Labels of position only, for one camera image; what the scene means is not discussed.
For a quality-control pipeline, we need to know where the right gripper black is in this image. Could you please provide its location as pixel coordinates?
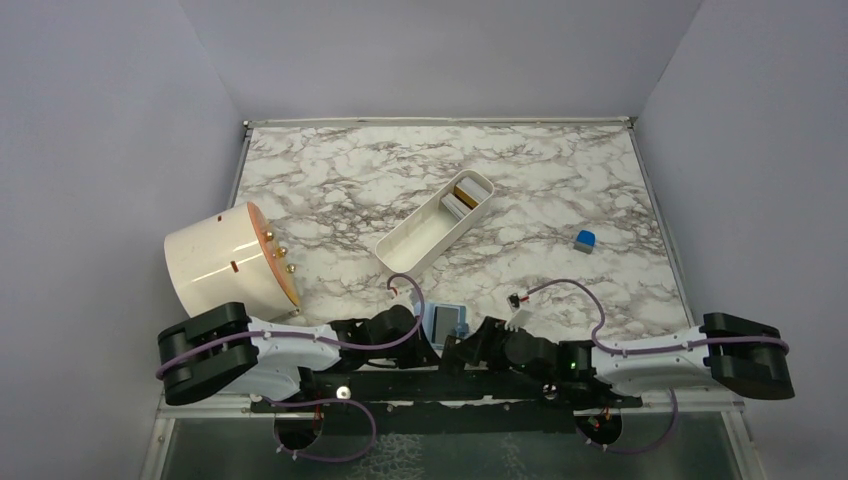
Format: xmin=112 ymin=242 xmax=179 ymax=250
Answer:
xmin=451 ymin=314 xmax=520 ymax=370

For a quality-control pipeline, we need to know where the white cards stack in tray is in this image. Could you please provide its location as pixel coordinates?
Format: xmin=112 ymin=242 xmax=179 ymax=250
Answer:
xmin=440 ymin=176 xmax=490 ymax=220

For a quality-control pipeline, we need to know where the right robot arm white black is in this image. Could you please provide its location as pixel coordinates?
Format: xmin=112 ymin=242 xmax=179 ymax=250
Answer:
xmin=440 ymin=313 xmax=795 ymax=407

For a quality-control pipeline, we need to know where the cream cylindrical container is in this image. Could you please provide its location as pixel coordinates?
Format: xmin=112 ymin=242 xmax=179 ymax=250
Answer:
xmin=164 ymin=202 xmax=301 ymax=321

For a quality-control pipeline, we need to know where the small blue grey block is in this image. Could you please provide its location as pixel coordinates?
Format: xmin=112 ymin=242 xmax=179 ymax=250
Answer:
xmin=573 ymin=230 xmax=596 ymax=254

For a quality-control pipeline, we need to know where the white oblong plastic tray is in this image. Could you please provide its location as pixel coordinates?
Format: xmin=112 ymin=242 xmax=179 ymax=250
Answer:
xmin=374 ymin=169 xmax=495 ymax=276

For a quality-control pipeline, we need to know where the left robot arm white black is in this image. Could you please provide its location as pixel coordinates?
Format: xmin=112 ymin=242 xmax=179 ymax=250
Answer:
xmin=156 ymin=302 xmax=440 ymax=411

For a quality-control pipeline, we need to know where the gold credit card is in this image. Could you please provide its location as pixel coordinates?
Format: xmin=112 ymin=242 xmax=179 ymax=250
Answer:
xmin=453 ymin=184 xmax=480 ymax=209

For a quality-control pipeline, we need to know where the black front mounting rail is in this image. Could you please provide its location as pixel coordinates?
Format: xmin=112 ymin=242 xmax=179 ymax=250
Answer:
xmin=250 ymin=370 xmax=643 ymax=436

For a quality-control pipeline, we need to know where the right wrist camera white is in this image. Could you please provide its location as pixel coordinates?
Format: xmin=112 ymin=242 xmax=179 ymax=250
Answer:
xmin=505 ymin=293 xmax=533 ymax=331

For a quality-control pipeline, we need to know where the purple cable loop below rail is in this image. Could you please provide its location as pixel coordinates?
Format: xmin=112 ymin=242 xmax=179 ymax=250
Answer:
xmin=264 ymin=397 xmax=380 ymax=464

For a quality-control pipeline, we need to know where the blue leather card holder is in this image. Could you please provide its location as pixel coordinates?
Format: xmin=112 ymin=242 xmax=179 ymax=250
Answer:
xmin=414 ymin=302 xmax=469 ymax=350

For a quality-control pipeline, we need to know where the grey card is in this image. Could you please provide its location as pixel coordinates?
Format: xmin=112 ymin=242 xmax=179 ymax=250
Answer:
xmin=431 ymin=307 xmax=460 ymax=344

